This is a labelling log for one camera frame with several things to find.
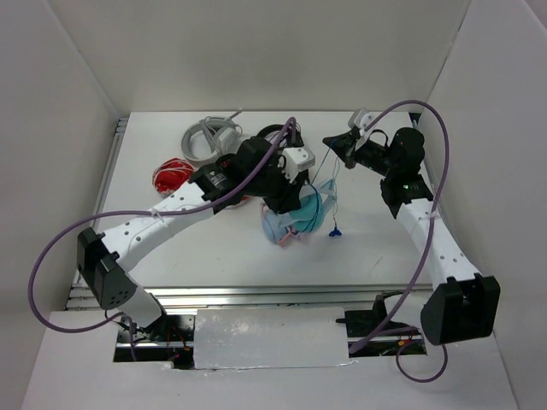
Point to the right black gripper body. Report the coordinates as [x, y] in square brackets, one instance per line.
[375, 156]

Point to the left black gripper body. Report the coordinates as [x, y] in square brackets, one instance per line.
[274, 188]

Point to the teal cat ear headphones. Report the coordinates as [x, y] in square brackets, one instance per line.
[316, 201]

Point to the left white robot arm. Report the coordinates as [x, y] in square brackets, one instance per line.
[257, 169]

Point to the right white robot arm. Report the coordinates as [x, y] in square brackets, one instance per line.
[464, 302]

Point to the red black headphones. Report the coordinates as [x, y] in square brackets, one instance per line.
[240, 202]

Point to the blue pink cat headphones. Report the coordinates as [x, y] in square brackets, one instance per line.
[278, 228]

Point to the black headphones upper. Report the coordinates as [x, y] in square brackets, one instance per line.
[269, 133]

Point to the white grey headphones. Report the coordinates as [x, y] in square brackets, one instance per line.
[222, 134]

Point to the folded red headphones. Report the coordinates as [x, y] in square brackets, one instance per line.
[170, 175]

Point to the white foil covered plate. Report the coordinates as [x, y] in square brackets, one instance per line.
[279, 337]

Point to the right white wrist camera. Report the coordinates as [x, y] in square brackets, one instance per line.
[358, 123]

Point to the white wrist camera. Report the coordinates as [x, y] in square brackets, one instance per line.
[295, 161]
[358, 123]

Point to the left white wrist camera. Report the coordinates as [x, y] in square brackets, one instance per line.
[295, 161]

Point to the aluminium rail frame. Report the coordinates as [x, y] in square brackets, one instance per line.
[168, 313]

